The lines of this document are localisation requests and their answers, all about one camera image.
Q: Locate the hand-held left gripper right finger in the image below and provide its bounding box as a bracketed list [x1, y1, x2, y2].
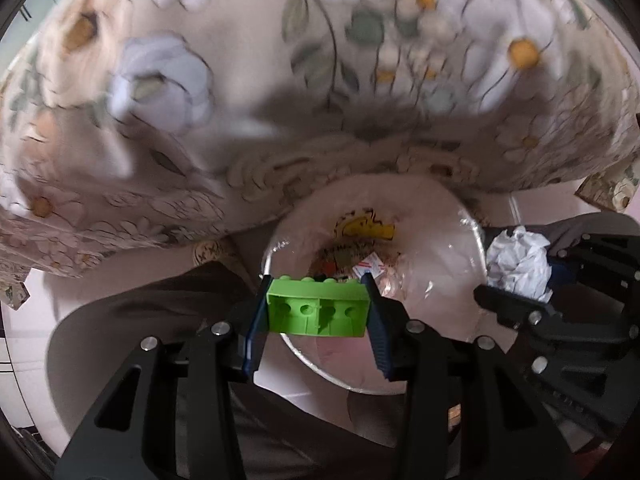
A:
[360, 272, 583, 480]

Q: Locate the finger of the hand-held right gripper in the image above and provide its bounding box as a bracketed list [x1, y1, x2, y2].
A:
[546, 232, 640, 291]
[472, 284, 563, 333]

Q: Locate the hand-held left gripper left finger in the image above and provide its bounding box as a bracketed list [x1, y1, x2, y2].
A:
[52, 275, 274, 480]

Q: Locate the white paper ball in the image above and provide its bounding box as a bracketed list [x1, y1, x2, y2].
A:
[486, 226, 553, 304]

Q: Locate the green toy block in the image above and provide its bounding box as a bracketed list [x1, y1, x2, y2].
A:
[266, 275, 372, 338]

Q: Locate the white bin with clear liner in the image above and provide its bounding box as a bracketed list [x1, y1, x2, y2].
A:
[260, 175, 489, 395]

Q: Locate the white red small packet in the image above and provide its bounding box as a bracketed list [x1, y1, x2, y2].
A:
[351, 254, 387, 281]

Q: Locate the yellow printed wrapper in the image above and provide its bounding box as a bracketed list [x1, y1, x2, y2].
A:
[332, 210, 397, 242]

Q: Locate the floral daisy blanket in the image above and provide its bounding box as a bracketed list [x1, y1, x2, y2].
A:
[0, 0, 640, 281]

